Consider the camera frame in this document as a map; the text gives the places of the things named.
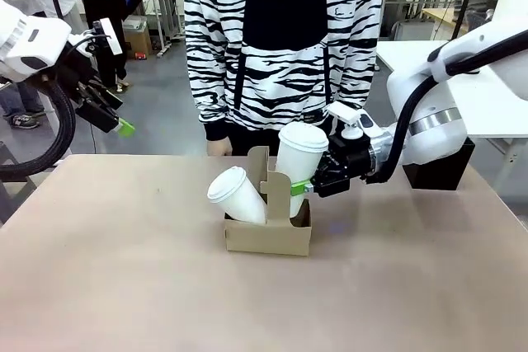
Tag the person's right forearm striped sleeve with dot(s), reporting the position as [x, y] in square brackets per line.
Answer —
[206, 100]

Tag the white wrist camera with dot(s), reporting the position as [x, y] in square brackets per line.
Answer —
[108, 34]
[346, 115]

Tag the person's left forearm striped sleeve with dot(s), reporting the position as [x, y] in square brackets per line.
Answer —
[359, 80]

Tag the white paper cup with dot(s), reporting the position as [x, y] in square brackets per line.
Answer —
[295, 166]
[247, 203]

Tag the brown cardboard box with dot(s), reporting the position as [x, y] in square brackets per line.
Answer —
[138, 40]

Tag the brown cardboard cup carrier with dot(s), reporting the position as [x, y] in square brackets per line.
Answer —
[268, 240]

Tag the person's right hand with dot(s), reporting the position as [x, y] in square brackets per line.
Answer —
[219, 148]

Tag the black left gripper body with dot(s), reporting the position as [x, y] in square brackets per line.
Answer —
[76, 69]

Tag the black plastic crate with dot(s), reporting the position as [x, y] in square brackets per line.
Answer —
[478, 22]

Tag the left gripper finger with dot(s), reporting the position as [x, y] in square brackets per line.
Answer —
[101, 115]
[108, 94]

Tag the white table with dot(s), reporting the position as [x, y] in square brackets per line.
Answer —
[495, 104]

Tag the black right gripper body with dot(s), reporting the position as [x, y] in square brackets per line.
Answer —
[346, 162]

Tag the person in zebra striped hoodie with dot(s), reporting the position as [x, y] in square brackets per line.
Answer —
[284, 18]

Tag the black box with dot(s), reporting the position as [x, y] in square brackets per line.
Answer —
[437, 175]

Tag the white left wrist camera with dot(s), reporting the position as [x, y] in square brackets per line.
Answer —
[108, 34]

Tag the bystander in blue top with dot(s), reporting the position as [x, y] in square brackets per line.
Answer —
[103, 6]

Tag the white cabinet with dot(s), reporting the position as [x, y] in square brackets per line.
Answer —
[414, 32]

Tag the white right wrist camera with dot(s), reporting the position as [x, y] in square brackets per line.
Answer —
[346, 115]

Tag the wooden top table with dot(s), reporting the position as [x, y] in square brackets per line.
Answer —
[445, 16]

